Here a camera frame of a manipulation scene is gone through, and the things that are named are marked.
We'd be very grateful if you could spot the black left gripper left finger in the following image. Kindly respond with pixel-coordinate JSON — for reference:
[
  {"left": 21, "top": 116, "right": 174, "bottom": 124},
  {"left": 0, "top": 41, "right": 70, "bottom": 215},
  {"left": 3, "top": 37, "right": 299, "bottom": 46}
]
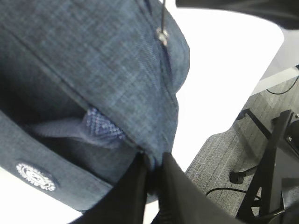
[{"left": 72, "top": 154, "right": 148, "bottom": 224}]

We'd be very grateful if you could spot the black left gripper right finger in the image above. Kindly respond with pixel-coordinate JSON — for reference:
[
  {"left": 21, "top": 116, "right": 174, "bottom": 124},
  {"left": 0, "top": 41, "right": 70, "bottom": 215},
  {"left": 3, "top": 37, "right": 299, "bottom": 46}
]
[{"left": 158, "top": 153, "right": 241, "bottom": 224}]

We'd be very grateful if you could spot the dark blue fabric lunch bag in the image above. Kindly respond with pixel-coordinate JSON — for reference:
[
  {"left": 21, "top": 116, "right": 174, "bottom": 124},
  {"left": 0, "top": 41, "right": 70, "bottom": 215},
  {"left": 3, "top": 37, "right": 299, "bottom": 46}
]
[{"left": 0, "top": 0, "right": 190, "bottom": 211}]

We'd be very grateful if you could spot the black office chair base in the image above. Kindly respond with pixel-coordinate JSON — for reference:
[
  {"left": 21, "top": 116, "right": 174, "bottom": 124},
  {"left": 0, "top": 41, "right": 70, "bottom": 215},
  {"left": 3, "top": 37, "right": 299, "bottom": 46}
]
[{"left": 229, "top": 109, "right": 299, "bottom": 224}]

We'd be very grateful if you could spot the black floor cable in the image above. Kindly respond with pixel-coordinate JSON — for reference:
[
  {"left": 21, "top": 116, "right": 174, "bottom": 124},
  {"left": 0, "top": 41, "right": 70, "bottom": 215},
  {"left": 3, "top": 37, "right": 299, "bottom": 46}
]
[{"left": 205, "top": 186, "right": 262, "bottom": 201}]

